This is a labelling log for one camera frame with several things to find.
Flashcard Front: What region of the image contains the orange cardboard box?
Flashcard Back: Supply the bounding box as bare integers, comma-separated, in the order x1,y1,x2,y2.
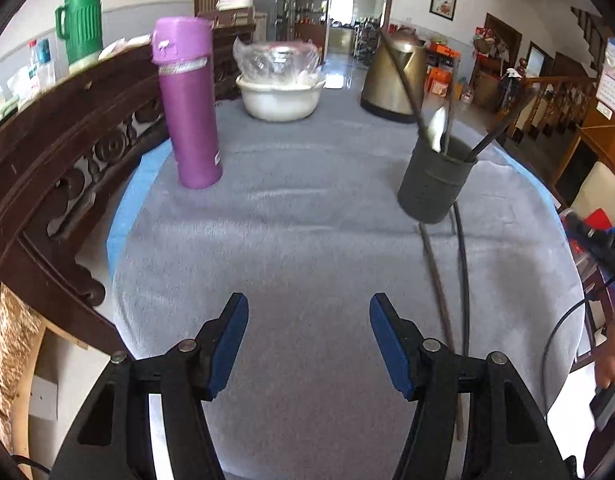
426,67,451,98

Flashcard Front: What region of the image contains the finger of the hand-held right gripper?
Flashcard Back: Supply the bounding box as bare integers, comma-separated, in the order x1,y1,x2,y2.
567,212,615,291

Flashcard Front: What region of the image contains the white spoon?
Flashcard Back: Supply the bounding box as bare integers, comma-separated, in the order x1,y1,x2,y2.
427,106,448,153

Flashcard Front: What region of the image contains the person's right hand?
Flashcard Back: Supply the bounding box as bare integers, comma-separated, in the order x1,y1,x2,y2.
594,317,615,392

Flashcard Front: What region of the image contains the glass display cabinet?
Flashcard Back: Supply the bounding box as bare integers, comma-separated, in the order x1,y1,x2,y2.
288,0,333,56

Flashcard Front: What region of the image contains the clear plastic bag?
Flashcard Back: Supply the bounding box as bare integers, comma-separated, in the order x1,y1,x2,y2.
232,37,322,86

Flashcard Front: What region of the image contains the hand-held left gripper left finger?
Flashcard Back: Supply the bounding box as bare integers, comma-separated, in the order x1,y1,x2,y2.
50,292,249,480

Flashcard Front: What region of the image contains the white plastic basin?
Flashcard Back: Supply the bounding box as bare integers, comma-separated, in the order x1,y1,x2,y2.
236,72,327,122

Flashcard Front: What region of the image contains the framed wall picture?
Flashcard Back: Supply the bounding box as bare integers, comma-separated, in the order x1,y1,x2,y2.
430,0,458,22

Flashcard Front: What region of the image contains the brown patterned bag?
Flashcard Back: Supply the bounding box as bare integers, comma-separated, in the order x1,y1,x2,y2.
0,280,43,456

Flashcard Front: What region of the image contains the cream armchair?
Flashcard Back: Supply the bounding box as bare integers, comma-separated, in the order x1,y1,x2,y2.
570,160,615,221

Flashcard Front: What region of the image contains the dark grey utensil holder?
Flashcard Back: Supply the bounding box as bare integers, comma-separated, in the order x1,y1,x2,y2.
396,132,479,225

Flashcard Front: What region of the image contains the black cable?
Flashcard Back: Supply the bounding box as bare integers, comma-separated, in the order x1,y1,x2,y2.
540,280,615,386

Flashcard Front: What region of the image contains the dark wooden chair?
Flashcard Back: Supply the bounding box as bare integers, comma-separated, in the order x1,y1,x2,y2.
572,255,615,366

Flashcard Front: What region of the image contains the green thermos jug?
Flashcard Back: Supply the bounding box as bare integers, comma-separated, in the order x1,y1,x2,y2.
55,0,104,68

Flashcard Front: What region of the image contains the dark brown chopstick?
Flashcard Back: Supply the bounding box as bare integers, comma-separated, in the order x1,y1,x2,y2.
418,221,464,442

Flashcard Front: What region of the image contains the plastic bottle blue label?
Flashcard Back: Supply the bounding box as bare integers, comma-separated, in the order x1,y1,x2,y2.
28,39,52,68

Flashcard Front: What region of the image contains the wooden stair railing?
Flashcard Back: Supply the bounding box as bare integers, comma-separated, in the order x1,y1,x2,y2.
507,75,601,141

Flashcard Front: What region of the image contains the gold electric kettle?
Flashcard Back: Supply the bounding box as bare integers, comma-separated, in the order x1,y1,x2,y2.
360,27,431,123

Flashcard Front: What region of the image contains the purple thermos bottle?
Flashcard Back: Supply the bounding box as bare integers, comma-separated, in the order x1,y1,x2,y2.
152,16,224,191

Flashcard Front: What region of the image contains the light blue table cloth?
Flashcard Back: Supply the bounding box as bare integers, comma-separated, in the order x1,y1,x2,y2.
106,137,563,286

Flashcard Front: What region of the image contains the grey tablecloth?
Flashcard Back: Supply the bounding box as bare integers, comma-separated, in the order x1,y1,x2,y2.
112,87,585,480

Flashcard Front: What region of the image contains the wooden cabinet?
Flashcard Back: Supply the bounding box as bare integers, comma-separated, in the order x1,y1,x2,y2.
552,105,615,201

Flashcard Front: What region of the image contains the clear plastic container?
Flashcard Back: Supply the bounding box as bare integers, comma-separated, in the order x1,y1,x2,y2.
8,60,56,101

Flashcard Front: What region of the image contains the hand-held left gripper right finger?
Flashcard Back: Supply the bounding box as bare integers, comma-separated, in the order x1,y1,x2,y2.
370,292,563,480

